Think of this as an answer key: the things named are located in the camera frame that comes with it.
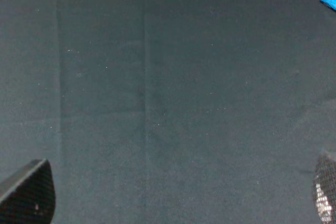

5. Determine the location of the black tablecloth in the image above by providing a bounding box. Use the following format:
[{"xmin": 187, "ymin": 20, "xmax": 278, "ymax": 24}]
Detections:
[{"xmin": 1, "ymin": 0, "xmax": 335, "ymax": 223}]

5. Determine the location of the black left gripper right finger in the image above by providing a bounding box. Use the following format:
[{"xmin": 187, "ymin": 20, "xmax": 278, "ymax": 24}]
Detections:
[{"xmin": 312, "ymin": 153, "xmax": 335, "ymax": 224}]

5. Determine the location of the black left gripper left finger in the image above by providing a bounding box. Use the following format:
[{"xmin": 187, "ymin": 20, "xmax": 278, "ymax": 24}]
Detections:
[{"xmin": 1, "ymin": 159, "xmax": 56, "ymax": 224}]

